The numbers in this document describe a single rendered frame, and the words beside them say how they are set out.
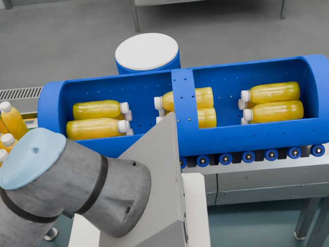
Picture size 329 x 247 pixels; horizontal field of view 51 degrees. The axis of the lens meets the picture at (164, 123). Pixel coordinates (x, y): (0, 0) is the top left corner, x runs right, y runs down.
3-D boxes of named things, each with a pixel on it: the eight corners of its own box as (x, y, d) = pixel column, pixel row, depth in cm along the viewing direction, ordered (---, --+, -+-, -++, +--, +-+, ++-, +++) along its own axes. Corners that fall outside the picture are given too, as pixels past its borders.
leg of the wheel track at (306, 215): (306, 240, 190) (333, 171, 146) (295, 241, 191) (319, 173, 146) (302, 231, 194) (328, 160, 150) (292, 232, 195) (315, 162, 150)
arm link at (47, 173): (106, 175, 58) (29, 140, 51) (63, 233, 61) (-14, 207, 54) (98, 140, 68) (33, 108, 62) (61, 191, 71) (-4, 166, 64)
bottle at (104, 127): (70, 146, 111) (122, 141, 110) (63, 132, 106) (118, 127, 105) (73, 130, 116) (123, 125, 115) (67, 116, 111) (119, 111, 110)
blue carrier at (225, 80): (331, 161, 108) (350, 82, 91) (57, 186, 113) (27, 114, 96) (301, 110, 131) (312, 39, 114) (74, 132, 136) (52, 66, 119)
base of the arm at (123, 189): (147, 225, 59) (98, 206, 55) (100, 246, 69) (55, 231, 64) (153, 152, 69) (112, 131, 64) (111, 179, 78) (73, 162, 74)
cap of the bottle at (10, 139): (2, 147, 115) (0, 143, 114) (2, 139, 117) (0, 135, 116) (14, 143, 116) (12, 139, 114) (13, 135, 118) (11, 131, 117)
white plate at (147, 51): (103, 61, 149) (103, 63, 150) (160, 74, 138) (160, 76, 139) (134, 29, 166) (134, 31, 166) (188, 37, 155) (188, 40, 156)
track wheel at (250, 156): (255, 149, 113) (253, 148, 115) (241, 151, 113) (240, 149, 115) (256, 162, 114) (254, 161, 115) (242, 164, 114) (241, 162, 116)
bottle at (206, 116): (215, 129, 111) (163, 134, 112) (213, 109, 112) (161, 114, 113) (217, 126, 105) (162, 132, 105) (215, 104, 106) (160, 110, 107)
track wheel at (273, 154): (278, 147, 113) (276, 146, 115) (264, 148, 113) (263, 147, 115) (279, 160, 113) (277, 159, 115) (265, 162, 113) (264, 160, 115)
